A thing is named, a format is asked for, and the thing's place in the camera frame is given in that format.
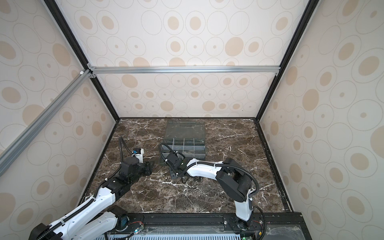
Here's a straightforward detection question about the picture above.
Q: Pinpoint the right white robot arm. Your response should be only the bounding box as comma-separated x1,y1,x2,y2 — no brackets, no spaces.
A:
161,151,260,222

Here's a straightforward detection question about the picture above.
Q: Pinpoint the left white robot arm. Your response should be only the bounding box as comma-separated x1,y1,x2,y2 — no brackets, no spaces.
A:
29,157,154,240

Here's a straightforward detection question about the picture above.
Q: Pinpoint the clear plastic organizer box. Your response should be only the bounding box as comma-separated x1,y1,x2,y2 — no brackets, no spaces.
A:
163,119,206,161

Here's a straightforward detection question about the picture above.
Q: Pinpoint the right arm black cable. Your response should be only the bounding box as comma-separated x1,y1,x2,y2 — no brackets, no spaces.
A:
158,142,267,240

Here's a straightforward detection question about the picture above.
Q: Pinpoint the black base frame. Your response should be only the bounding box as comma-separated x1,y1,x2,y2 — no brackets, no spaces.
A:
62,212,313,240

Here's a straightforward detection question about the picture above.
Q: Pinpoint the horizontal aluminium rail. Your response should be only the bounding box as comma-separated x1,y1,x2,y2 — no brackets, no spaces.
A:
88,66,281,74

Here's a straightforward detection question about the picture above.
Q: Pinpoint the diagonal aluminium rail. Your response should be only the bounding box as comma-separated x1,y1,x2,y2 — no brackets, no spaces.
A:
1,70,91,175

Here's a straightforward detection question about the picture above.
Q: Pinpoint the left black corner post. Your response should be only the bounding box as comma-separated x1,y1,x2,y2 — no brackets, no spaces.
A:
44,0,120,122

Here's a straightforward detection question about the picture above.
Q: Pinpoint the black corner post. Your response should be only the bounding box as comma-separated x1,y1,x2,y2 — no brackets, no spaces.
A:
255,0,320,123
44,0,120,122

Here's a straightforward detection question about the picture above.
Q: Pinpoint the right black corner post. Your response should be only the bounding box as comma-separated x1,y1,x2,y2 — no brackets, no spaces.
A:
255,0,320,123

